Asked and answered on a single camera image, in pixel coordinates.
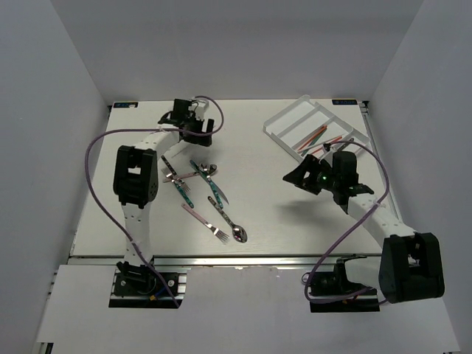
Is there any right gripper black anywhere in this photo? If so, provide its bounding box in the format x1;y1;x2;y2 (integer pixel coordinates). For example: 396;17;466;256
282;154;339;195

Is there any teal chopstick long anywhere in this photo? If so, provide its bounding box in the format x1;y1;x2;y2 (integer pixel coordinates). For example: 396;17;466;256
297;145;323;156

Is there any teal chopstick short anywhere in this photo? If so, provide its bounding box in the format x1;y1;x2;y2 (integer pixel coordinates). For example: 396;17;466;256
298;125;327;152

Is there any white chopstick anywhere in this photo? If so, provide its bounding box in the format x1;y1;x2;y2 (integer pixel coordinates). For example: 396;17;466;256
171;145;188;158

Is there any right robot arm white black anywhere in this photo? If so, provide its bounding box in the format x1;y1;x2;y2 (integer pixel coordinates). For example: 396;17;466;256
283;151;445;304

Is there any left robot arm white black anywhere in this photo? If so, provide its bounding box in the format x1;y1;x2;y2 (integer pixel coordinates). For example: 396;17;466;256
113;96;215;267

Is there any white cutlery tray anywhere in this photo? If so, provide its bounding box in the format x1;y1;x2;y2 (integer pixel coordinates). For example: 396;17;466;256
263;95;370;162

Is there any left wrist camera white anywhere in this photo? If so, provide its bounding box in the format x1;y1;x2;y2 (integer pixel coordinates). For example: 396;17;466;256
190;99;209;120

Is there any teal handled spoon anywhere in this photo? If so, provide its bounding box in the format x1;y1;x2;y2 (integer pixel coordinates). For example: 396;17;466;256
190;159;223;207

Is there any black handled fork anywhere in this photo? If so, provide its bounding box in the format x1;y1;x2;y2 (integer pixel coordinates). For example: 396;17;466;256
161;155;184;185

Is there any teal handled knife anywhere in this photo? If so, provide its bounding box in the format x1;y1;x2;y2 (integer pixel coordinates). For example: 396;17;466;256
206;176;229;204

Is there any black handled knife in tray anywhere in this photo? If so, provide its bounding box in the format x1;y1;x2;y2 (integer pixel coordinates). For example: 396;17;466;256
336;138;355;151

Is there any teal handled fork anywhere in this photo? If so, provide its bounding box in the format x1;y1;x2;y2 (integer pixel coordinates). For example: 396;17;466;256
162;167;194;209

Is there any pink handled spoon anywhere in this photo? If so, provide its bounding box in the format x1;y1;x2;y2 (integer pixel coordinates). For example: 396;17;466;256
162;164;218;183

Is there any black handled spoon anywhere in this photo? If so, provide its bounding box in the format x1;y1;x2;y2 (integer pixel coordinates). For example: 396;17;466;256
207;196;248;243

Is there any pink handled fork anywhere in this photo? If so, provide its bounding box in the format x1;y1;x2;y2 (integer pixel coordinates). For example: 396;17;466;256
181;204;229;244

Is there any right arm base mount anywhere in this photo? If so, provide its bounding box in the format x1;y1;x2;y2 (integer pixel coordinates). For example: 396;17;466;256
308;254;381;313

